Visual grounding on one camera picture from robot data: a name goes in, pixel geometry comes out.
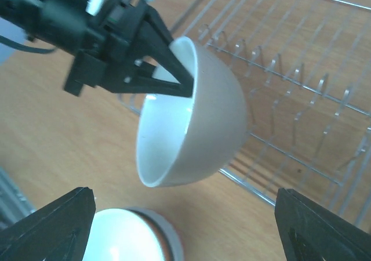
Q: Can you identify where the chrome wire dish rack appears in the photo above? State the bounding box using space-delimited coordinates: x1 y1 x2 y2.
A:
118 0 371 230

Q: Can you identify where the white ceramic bowl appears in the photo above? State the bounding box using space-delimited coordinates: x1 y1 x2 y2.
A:
136 36 248 187
83 207 185 260

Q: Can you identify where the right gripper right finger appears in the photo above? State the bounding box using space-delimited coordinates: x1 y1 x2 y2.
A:
274 188 370 260

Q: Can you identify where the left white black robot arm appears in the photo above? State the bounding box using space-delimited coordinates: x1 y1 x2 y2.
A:
1 0 194 97

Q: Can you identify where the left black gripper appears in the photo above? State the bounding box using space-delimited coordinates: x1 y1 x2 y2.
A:
34 0 194 98

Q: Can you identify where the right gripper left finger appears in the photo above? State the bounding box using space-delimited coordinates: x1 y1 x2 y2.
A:
1 187 96 260

